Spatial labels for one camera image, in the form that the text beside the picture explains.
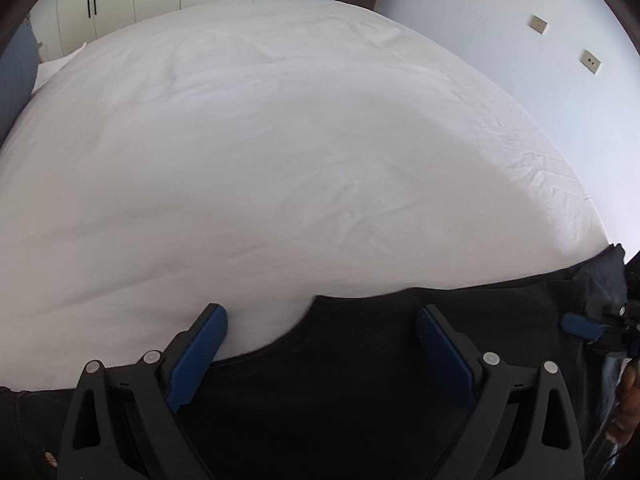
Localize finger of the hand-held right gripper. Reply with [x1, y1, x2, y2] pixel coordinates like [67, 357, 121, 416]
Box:
[561, 311, 605, 339]

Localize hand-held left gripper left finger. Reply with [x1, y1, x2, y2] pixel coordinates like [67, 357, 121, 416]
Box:
[57, 303, 228, 480]

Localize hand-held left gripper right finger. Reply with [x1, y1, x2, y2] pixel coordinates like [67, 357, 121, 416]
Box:
[416, 304, 586, 480]

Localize black denim pants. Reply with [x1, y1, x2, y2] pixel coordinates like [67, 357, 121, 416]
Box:
[0, 243, 628, 480]

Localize person's right hand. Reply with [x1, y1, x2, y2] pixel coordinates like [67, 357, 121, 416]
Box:
[606, 360, 640, 447]

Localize white bed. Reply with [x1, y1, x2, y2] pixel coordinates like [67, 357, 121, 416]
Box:
[0, 0, 608, 393]

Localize blue duvet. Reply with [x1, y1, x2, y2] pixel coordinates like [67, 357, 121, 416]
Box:
[0, 25, 40, 143]

